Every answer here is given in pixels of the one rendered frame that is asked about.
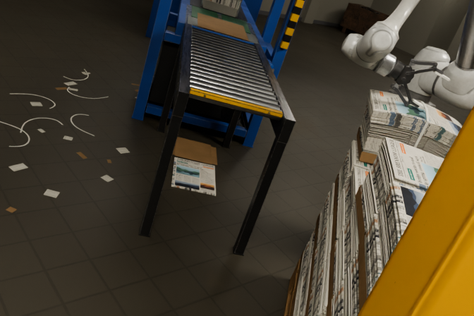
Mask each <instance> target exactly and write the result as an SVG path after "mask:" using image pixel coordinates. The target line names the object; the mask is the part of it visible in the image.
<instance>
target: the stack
mask: <svg viewBox="0 0 474 316"><path fill-rule="evenodd" d="M347 152H348V154H347V155H346V156H345V159H344V163H343V166H342V167H341V170H340V171H339V176H338V192H337V201H336V202H338V206H337V215H336V236H335V241H337V242H336V244H335V249H334V275H333V295H334V296H333V298H332V316H358V314H359V255H358V245H359V235H358V219H357V210H356V193H357V192H358V189H359V187H360V186H361V185H362V184H363V183H364V180H365V177H366V176H367V175H368V173H369V170H371V168H372V167H373V164H370V163H367V162H361V161H359V156H358V142H357V141H355V140H353V141H352V143H351V147H350V149H349V150H348V151H347ZM334 188H335V183H333V185H332V188H331V190H330V191H329V193H328V196H327V197H326V200H325V202H324V206H323V208H322V210H321V212H320V217H319V226H318V235H317V246H316V247H317V249H316V250H315V263H314V270H313V276H312V287H311V290H312V293H311V294H310V304H309V311H308V316H327V305H328V295H329V267H330V252H331V250H332V226H333V213H334V210H333V209H334ZM315 229H316V226H315ZM315 229H314V231H313V233H312V235H311V238H310V241H308V244H307V245H306V248H305V250H304V253H303V257H302V262H301V267H300V274H299V278H298V285H297V291H296V300H295V305H294V310H293V316H305V311H306V305H307V299H308V289H309V283H310V270H311V264H312V254H313V250H314V242H315ZM335 241H334V242H335ZM299 264H300V259H299V261H298V263H297V265H296V268H295V270H294V272H293V274H292V276H291V278H290V283H289V287H288V294H287V298H286V305H285V310H284V316H291V309H292V304H293V295H294V293H295V289H296V281H297V276H298V268H299Z"/></svg>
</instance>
